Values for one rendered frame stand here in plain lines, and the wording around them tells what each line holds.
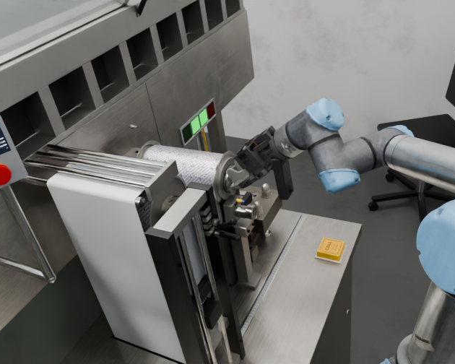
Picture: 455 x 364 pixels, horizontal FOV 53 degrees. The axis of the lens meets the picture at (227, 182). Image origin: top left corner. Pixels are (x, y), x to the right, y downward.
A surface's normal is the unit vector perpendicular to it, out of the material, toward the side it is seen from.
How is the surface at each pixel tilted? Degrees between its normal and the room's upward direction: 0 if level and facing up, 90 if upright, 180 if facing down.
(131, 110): 90
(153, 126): 90
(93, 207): 90
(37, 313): 90
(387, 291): 0
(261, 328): 0
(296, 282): 0
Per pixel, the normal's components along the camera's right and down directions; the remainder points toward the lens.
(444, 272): -0.93, 0.22
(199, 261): 0.89, 0.15
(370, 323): -0.14, -0.81
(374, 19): -0.51, 0.55
